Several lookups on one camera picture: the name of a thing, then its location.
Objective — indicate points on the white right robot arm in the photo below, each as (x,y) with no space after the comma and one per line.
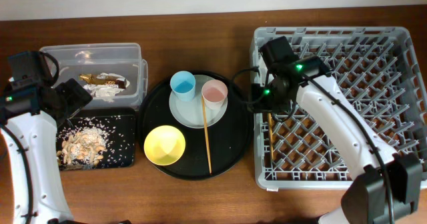
(386,185)

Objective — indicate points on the round black serving tray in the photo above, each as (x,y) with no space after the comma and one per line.
(228,138)

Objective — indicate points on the clear plastic waste bin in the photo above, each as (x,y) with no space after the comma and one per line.
(116,58)

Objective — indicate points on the grey dishwasher rack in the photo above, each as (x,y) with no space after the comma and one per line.
(377,71)

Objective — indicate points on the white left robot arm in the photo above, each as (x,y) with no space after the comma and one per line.
(30,115)

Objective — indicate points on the wooden chopstick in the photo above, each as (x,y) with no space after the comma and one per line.
(206,135)
(270,133)

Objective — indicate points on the light blue plastic cup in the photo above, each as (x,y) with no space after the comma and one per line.
(182,84)

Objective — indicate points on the light grey round plate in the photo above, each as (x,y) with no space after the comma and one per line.
(189,113)

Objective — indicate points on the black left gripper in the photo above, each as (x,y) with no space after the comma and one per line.
(74,95)

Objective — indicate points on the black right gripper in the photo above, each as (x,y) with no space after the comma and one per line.
(259,103)

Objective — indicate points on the peanut shells and rice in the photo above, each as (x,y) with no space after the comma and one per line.
(83,147)

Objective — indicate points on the gold coffee sachet wrapper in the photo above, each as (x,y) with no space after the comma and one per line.
(114,81)

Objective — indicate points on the white tissue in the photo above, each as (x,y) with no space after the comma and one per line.
(105,91)

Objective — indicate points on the pink plastic cup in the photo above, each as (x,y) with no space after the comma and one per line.
(214,93)

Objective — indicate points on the black rectangular tray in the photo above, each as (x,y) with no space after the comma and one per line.
(120,140)

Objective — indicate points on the yellow plastic bowl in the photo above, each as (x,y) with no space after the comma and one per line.
(164,145)

